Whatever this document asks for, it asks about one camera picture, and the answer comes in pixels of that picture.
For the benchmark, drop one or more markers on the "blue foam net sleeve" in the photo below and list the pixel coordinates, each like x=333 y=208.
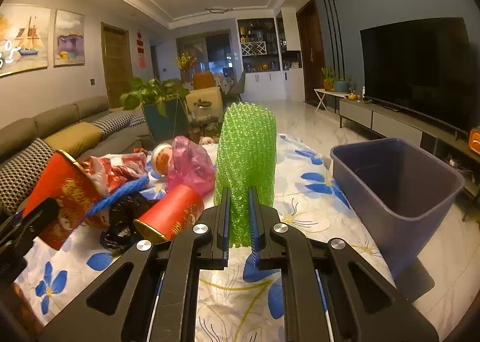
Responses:
x=124 y=190

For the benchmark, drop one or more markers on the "sailing ship painting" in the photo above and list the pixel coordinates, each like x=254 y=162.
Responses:
x=24 y=38

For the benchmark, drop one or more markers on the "yellow flower bouquet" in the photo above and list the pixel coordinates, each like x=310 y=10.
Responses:
x=185 y=62

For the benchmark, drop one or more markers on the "brown wooden door left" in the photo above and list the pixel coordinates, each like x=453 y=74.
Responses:
x=116 y=62

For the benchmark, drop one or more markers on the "glass jar with lid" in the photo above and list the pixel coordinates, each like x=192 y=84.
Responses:
x=203 y=112

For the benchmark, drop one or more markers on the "teal plant pot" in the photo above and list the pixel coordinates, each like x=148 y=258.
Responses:
x=167 y=127

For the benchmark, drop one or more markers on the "orange retro speaker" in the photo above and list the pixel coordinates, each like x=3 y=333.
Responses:
x=474 y=140

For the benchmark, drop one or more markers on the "green potted plant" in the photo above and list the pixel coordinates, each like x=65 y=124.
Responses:
x=153 y=92

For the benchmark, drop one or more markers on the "small plant orange pot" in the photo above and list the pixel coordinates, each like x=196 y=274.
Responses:
x=329 y=78

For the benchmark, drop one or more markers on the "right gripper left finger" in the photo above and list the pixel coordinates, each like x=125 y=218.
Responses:
x=150 y=292

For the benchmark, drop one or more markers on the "grey tv cabinet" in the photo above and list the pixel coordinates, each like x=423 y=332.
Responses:
x=450 y=147

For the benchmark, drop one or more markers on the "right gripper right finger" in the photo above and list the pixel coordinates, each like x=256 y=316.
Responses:
x=330 y=292

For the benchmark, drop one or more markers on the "floral white blue tablecloth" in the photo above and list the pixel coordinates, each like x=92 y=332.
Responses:
x=240 y=303

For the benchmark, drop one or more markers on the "purple abstract painting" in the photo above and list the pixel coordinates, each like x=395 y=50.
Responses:
x=69 y=34

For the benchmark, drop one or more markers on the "houndstooth cushion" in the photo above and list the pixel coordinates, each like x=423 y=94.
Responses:
x=113 y=122
x=20 y=174

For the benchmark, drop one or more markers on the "large black television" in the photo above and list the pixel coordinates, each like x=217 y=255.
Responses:
x=426 y=66

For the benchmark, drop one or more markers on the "small white side table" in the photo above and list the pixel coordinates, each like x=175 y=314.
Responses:
x=322 y=94

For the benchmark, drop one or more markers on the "yellow cushion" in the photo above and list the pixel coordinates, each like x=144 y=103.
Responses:
x=75 y=140

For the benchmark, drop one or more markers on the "green foam net sleeve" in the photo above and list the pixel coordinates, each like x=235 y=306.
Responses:
x=246 y=157

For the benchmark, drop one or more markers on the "pink plastic bag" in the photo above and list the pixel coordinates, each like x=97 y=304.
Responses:
x=192 y=166

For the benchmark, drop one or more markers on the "dark wooden door right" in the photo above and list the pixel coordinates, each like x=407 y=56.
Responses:
x=312 y=50

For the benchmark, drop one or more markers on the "white display cabinet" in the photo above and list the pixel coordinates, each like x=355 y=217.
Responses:
x=271 y=57

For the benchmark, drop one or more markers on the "grey sectional sofa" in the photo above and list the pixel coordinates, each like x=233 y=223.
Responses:
x=17 y=136

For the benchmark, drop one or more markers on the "small plant blue pot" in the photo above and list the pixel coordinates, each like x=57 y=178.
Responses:
x=344 y=86

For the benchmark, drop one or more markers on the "red wall decoration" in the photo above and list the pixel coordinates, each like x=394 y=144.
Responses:
x=140 y=50

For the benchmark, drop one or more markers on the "orange dining chair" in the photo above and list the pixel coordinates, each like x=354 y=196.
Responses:
x=203 y=80

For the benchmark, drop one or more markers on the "black plastic bag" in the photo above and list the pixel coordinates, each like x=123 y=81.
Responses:
x=122 y=234

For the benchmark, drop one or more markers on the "purple plastic trash bin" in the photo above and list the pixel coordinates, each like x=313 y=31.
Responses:
x=400 y=192

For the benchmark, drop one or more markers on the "red white plastic bag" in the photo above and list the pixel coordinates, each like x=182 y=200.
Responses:
x=110 y=171

